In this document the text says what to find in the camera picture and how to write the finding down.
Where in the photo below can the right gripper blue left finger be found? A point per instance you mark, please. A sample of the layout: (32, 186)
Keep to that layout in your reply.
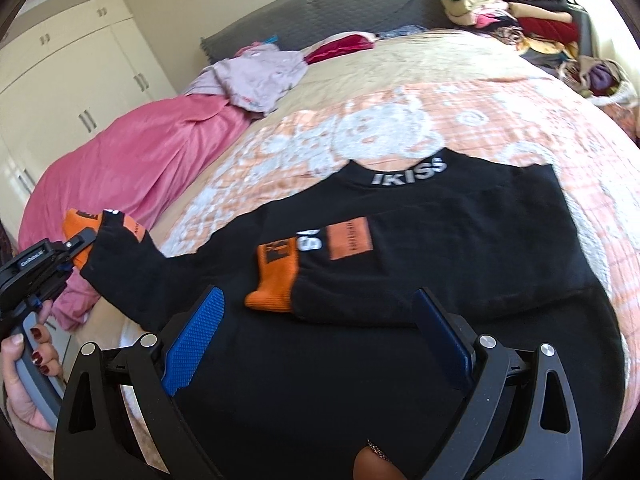
(187, 347)

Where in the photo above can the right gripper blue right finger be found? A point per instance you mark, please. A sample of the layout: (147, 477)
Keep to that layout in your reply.
(448, 338)

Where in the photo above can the black orange IKISS sweatshirt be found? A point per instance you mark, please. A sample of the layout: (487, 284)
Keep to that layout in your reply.
(317, 353)

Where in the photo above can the bag of clothes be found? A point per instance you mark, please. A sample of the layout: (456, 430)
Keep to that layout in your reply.
(600, 81)

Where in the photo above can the stack of folded clothes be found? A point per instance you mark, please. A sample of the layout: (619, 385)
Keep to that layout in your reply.
(547, 33)

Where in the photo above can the left hand red nails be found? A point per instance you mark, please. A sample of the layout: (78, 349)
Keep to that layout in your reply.
(43, 361)

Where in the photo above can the right hand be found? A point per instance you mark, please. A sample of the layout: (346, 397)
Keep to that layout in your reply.
(372, 464)

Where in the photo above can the pink satin blanket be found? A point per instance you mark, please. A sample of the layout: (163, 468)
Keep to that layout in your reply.
(139, 165)

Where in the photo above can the cream wardrobe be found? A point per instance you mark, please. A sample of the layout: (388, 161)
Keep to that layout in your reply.
(63, 81)

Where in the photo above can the orange white patterned bedspread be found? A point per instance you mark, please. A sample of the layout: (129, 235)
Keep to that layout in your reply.
(404, 100)

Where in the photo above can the lilac crumpled garment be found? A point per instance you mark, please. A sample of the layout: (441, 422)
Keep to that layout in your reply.
(255, 79)

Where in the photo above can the blue patterned cloth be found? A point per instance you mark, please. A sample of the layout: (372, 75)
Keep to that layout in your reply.
(402, 31)

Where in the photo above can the grey quilted headboard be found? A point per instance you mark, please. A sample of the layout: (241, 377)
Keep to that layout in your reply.
(296, 24)

